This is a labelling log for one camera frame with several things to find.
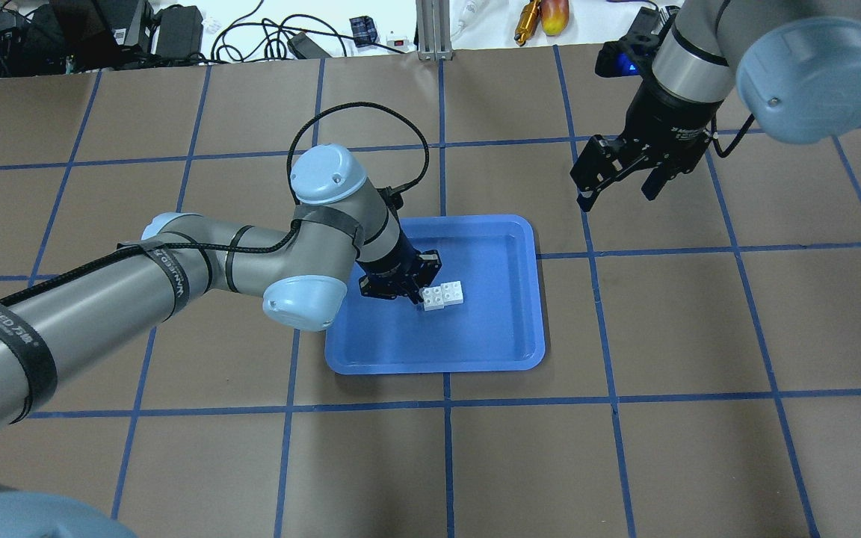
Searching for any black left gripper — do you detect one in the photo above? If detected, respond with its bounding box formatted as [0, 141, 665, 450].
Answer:
[357, 238, 442, 304]

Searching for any white block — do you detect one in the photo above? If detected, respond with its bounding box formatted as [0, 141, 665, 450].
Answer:
[440, 280, 464, 306]
[422, 285, 445, 311]

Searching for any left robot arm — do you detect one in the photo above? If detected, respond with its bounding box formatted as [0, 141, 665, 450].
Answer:
[0, 144, 442, 429]

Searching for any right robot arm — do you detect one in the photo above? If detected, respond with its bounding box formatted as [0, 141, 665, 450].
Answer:
[570, 1, 861, 211]

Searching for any blue plastic tray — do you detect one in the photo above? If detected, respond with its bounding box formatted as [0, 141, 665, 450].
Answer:
[324, 214, 546, 375]

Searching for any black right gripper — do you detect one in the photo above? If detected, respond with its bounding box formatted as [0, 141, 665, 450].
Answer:
[571, 81, 720, 212]

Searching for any red yellow mango toy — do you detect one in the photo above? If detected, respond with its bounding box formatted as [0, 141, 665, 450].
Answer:
[540, 0, 570, 37]

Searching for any aluminium frame post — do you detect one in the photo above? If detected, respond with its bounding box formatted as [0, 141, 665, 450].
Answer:
[414, 0, 454, 61]

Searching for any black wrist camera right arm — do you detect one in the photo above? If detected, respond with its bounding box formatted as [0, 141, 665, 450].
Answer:
[594, 4, 680, 78]

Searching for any black power brick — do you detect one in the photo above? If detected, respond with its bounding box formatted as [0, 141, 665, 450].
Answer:
[154, 4, 204, 59]

